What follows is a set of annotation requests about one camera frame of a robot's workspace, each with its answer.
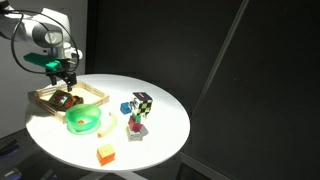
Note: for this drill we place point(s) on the grey dotted cube block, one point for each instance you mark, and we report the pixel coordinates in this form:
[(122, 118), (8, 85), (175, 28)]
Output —
[(136, 135)]

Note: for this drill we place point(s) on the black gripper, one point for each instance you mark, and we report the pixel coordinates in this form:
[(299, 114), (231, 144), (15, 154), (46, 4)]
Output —
[(62, 68)]

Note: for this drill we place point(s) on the wooden tray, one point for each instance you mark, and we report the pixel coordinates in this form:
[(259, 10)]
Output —
[(89, 94)]

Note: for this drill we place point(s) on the blue cube block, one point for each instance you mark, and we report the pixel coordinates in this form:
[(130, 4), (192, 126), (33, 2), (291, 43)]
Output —
[(125, 108)]

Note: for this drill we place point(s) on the green cube block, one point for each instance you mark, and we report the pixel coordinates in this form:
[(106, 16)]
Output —
[(136, 118)]

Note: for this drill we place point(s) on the colourful picture block with house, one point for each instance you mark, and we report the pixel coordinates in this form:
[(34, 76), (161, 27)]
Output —
[(62, 100)]

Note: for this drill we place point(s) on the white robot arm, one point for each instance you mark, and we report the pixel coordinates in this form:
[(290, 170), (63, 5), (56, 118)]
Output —
[(49, 30)]

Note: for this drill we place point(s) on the orange cube block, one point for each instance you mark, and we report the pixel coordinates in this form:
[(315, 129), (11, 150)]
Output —
[(105, 154)]

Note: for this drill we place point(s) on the magenta cube block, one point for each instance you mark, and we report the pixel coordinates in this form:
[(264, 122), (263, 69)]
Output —
[(133, 125)]

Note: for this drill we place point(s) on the yellow plastic banana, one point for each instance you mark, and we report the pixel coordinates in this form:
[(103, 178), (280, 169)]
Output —
[(108, 125)]

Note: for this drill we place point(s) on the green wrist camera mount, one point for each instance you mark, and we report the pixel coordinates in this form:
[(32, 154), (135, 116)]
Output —
[(44, 61)]

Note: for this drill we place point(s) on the green plastic bowl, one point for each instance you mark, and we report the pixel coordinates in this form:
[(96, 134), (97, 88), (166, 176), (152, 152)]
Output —
[(89, 113)]

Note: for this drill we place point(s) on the black yellow checkered cube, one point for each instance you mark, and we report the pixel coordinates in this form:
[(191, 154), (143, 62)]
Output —
[(141, 103)]

